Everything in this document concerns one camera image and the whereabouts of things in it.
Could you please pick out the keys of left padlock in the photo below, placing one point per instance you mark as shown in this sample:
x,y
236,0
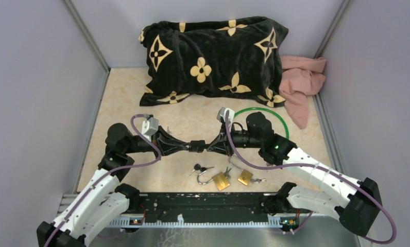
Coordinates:
x,y
227,173

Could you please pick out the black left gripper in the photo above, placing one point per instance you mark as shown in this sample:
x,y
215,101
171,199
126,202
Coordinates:
x,y
166,144

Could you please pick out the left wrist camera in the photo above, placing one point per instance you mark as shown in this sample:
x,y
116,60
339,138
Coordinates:
x,y
150,126

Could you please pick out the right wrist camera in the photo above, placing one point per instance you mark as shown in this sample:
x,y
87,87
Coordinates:
x,y
225,114

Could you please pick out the pink cloth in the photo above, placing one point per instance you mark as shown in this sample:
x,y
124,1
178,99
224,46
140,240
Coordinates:
x,y
302,77

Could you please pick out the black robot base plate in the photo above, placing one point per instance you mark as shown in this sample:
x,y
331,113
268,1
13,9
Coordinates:
x,y
210,210

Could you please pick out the open brass padlock left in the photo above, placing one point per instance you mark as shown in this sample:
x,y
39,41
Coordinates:
x,y
219,180

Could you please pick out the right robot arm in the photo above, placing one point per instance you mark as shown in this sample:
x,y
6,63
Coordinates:
x,y
354,203

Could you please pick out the open brass padlock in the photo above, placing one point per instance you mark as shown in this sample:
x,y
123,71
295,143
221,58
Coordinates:
x,y
245,176
219,180

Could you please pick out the black floral plush blanket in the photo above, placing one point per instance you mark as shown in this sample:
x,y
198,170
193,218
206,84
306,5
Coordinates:
x,y
237,58

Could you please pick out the open brass padlock right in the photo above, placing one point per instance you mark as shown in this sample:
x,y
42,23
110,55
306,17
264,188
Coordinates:
x,y
245,176

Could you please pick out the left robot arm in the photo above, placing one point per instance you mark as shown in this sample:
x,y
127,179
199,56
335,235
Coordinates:
x,y
106,197

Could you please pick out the black headed keys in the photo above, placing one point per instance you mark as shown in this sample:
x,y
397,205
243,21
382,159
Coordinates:
x,y
199,168

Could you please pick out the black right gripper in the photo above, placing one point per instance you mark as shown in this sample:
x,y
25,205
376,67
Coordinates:
x,y
223,143

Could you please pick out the keys of padlock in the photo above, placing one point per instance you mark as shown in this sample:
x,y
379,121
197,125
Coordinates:
x,y
227,173
258,181

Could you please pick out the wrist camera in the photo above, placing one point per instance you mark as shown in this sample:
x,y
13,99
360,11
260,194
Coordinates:
x,y
225,114
150,126

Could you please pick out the black u-lock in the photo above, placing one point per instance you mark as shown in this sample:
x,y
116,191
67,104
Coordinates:
x,y
197,146

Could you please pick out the keys of right padlock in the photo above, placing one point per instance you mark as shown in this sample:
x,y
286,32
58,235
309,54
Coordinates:
x,y
258,181

